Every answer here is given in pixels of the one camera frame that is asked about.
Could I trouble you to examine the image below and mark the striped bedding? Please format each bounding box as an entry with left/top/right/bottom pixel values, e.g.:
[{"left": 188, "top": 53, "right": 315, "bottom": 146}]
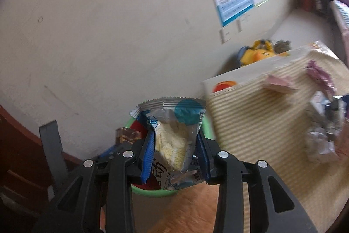
[{"left": 329, "top": 0, "right": 349, "bottom": 41}]

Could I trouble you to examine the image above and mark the orange brown wrapper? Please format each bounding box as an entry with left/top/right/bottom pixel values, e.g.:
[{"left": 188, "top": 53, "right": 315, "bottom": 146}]
[{"left": 116, "top": 127, "right": 142, "bottom": 145}]

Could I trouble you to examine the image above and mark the crumpled silver wrapper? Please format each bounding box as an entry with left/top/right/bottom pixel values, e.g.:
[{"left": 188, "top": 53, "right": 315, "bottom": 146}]
[{"left": 305, "top": 124, "right": 344, "bottom": 163}]

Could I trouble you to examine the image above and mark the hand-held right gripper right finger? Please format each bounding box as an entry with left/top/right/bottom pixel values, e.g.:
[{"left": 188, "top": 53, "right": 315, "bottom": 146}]
[{"left": 194, "top": 131, "right": 319, "bottom": 233}]

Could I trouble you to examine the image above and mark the purple pink snack packet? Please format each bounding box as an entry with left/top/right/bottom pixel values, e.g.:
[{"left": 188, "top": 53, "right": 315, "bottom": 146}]
[{"left": 305, "top": 59, "right": 338, "bottom": 97}]

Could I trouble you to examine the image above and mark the brown wooden furniture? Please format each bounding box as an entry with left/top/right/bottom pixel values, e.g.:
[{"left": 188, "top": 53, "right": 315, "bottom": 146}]
[{"left": 0, "top": 105, "right": 80, "bottom": 213}]

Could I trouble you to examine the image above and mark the white wall socket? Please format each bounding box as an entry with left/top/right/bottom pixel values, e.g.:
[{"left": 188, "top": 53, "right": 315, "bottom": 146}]
[{"left": 219, "top": 27, "right": 233, "bottom": 44}]

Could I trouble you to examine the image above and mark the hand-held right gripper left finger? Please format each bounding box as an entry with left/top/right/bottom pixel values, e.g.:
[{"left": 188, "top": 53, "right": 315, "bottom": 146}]
[{"left": 31, "top": 131, "right": 156, "bottom": 233}]

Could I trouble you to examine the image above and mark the dark blurred object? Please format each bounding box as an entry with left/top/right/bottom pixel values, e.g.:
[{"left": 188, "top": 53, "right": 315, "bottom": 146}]
[{"left": 325, "top": 95, "right": 349, "bottom": 128}]

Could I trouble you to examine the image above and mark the white paper packet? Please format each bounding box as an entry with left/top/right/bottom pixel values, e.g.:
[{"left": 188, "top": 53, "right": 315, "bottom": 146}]
[{"left": 309, "top": 90, "right": 334, "bottom": 126}]

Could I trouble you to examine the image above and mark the blue dotted wrapper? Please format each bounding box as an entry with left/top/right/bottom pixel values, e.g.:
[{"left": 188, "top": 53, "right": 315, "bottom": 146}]
[{"left": 99, "top": 144, "right": 123, "bottom": 161}]

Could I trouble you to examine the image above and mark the red bucket with green rim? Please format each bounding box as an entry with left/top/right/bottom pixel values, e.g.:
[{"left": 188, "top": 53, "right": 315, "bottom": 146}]
[{"left": 123, "top": 113, "right": 217, "bottom": 198}]

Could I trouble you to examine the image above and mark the white box with orange print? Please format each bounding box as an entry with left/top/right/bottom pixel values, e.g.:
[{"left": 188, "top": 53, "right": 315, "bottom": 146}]
[{"left": 201, "top": 41, "right": 337, "bottom": 95}]

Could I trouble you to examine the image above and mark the clear snack packet teal circle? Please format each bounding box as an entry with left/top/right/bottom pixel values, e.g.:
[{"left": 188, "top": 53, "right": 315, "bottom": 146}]
[{"left": 129, "top": 97, "right": 208, "bottom": 191}]

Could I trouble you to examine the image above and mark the yellow plush toy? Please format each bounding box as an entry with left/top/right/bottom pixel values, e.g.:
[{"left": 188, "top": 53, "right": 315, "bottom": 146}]
[{"left": 237, "top": 39, "right": 292, "bottom": 67}]

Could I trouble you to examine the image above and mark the striped beige cloth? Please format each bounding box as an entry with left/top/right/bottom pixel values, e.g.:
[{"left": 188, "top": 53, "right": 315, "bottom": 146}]
[{"left": 207, "top": 51, "right": 349, "bottom": 228}]

